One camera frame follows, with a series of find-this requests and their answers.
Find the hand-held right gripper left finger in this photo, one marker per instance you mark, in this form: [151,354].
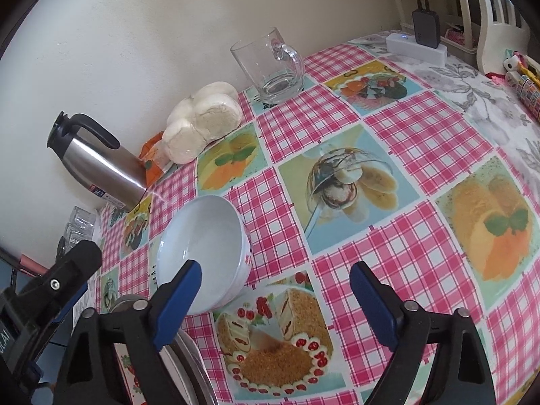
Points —
[177,303]

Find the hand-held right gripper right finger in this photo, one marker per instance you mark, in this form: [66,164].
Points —
[375,303]

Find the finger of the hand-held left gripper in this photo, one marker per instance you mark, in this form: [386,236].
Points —
[63,270]

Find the stainless steel basin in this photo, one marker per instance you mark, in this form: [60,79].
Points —
[198,367]

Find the light blue bowl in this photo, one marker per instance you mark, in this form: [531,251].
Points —
[202,240]

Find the clear drinking glass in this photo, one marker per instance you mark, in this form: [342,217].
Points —
[69,240]
[82,221]

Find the checked printed tablecloth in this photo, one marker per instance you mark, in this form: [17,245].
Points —
[422,228]

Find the stainless steel thermos jug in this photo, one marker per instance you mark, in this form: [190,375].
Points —
[105,168]

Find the orange snack packet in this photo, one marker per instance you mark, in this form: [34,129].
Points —
[154,160]

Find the bag of steamed buns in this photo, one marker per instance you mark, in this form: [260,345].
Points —
[202,122]

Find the glass mug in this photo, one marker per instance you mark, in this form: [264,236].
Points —
[265,71]

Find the white power strip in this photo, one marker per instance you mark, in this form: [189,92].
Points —
[415,50]

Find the cartoon snack packet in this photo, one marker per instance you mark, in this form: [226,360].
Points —
[525,80]

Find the black power adapter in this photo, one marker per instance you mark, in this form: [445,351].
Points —
[426,29]

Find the white plastic chair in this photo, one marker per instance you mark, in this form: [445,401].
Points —
[502,29]

